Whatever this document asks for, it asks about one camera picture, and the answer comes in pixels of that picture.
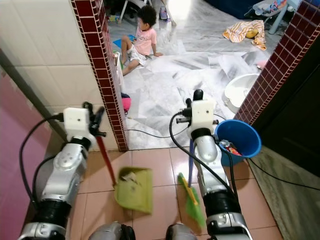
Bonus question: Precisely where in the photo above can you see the grey-brown floor mat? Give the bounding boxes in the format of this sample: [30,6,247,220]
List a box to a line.
[249,145,320,240]

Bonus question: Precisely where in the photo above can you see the blue plastic bucket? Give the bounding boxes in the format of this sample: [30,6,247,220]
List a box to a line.
[213,119,263,167]

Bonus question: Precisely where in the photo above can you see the silver right robot leg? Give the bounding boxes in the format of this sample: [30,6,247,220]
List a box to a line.
[165,223,207,240]

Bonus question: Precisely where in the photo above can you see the dark wooden door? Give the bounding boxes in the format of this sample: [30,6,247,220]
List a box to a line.
[250,60,320,173]

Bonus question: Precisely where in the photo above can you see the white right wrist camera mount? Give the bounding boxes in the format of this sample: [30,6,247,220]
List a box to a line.
[187,100,217,140]

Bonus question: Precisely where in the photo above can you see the orange striped towel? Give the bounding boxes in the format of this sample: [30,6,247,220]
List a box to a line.
[222,19,269,52]

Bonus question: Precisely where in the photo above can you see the child in pink shirt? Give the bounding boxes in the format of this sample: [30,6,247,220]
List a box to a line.
[119,4,165,77]

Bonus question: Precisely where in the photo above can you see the silver left robot leg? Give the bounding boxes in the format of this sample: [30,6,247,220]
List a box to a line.
[87,221,136,240]

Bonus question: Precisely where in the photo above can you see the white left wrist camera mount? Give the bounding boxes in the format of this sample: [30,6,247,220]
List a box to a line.
[62,107,94,146]

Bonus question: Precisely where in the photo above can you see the green dustpan with red handle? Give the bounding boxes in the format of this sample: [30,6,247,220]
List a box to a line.
[98,136,155,216]

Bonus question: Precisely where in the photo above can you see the white chair legs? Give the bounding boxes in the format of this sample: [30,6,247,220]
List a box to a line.
[114,0,173,25]

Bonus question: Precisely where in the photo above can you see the small purple bottle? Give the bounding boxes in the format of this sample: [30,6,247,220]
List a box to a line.
[158,5,170,22]

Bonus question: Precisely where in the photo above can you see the green broom with blue handle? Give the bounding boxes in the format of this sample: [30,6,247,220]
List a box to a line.
[177,139,207,229]

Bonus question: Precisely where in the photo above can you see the black cable over mat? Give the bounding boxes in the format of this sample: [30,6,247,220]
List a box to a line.
[247,157,320,192]

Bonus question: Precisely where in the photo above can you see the white plastic basin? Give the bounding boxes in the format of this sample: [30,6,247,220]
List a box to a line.
[223,73,261,114]

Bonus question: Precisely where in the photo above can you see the yellow toy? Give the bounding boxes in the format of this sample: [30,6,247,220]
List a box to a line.
[246,29,261,40]

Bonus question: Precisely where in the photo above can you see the pink door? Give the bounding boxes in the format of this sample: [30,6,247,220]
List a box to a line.
[0,59,52,240]

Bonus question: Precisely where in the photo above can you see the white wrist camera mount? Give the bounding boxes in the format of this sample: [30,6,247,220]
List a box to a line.
[187,100,217,140]
[62,107,94,146]

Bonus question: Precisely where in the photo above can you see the pink and black ball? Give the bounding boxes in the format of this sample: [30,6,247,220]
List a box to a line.
[120,92,133,112]

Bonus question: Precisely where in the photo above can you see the thin black floor cable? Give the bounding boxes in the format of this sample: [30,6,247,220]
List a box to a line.
[124,128,175,139]

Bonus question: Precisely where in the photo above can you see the red and white wrapper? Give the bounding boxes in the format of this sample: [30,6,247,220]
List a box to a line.
[219,139,244,157]

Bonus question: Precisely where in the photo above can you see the silver robot leg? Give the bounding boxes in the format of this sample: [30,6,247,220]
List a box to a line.
[87,221,136,240]
[165,223,207,240]

